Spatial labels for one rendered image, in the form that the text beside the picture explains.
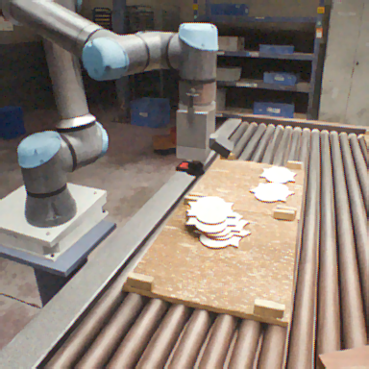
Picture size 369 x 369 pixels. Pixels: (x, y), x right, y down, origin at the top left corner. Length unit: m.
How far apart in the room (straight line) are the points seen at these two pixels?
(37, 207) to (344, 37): 5.02
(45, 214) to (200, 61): 0.58
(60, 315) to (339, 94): 5.22
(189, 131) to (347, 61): 4.93
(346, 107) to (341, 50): 0.81
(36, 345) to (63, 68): 0.67
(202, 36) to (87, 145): 0.49
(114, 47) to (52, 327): 0.54
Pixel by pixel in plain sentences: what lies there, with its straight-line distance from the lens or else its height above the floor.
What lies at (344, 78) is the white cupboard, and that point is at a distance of 5.60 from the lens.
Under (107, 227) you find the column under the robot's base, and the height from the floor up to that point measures 0.87.
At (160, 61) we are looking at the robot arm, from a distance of 0.75.
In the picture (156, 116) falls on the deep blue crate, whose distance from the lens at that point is 5.32.
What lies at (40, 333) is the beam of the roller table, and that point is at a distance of 0.76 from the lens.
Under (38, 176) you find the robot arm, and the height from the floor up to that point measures 1.09.
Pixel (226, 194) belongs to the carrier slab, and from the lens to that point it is 1.17.
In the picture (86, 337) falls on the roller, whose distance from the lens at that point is 0.73.
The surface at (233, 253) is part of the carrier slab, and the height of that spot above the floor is 0.94.
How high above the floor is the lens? 1.45
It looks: 24 degrees down
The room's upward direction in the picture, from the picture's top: straight up
